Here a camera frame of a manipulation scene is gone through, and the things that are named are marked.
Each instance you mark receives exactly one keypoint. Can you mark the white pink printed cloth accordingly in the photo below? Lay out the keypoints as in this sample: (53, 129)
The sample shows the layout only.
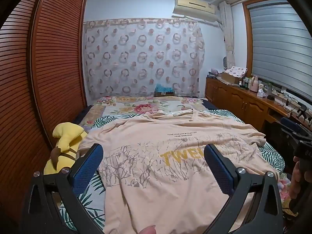
(235, 71)

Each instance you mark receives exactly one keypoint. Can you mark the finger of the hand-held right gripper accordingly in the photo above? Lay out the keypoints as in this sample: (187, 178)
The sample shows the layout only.
(290, 122)
(288, 139)

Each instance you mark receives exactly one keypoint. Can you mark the white pink tissue box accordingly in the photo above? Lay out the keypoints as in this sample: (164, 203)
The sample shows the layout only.
(262, 93)

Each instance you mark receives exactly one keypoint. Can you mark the pink storage pouch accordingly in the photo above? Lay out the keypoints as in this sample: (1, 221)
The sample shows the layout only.
(214, 73)

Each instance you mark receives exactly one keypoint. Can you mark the floral blanket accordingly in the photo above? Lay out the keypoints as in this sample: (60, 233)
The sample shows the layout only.
(81, 113)
(136, 107)

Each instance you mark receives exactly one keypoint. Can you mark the low cardboard box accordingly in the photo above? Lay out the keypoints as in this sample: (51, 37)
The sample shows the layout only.
(164, 94)

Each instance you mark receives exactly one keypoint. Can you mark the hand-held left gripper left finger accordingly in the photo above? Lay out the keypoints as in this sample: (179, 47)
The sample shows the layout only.
(85, 173)

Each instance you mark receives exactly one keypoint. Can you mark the leaf print blanket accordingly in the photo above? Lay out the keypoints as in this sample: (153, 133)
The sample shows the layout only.
(97, 123)

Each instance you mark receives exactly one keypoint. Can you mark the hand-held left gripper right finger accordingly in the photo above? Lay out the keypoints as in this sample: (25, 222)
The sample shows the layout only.
(221, 173)

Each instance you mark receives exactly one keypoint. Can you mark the person's right hand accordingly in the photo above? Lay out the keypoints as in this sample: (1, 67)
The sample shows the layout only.
(295, 180)

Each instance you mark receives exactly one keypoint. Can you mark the cream air conditioner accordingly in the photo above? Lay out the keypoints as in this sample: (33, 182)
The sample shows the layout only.
(195, 8)

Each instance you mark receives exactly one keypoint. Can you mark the clear bottle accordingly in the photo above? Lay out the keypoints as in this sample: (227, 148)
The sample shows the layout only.
(270, 89)

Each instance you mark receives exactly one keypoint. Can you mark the wooden sideboard cabinet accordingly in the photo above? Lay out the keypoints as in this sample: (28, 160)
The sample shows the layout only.
(234, 100)

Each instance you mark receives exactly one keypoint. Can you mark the peach printed t-shirt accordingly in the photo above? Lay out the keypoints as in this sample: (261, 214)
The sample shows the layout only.
(156, 175)

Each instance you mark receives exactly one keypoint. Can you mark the small desk fan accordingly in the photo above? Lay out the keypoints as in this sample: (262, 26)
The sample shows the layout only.
(226, 63)

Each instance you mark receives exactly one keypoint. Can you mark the small black box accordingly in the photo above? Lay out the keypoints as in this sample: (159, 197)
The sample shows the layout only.
(270, 98)

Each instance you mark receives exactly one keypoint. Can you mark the yellow plush toy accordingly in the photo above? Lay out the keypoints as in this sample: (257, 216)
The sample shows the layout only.
(65, 139)

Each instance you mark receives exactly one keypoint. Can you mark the row of toiletry bottles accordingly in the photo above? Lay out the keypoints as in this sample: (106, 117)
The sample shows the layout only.
(246, 82)

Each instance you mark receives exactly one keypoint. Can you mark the wooden louvered wardrobe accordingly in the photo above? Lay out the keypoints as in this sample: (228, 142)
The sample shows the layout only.
(56, 53)

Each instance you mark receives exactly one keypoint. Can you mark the grey window blind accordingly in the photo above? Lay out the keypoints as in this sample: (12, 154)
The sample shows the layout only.
(280, 48)

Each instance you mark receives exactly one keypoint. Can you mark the circle print wall cloth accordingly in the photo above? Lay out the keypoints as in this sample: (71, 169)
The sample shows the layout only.
(143, 58)

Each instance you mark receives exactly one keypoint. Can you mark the tied beige curtain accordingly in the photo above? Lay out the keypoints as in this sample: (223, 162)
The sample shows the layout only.
(228, 34)

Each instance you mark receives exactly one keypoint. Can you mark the person's left hand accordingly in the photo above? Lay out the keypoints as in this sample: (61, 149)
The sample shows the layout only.
(147, 230)

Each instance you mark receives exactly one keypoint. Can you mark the wooden window frame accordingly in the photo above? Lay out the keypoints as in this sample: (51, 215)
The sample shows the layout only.
(247, 41)

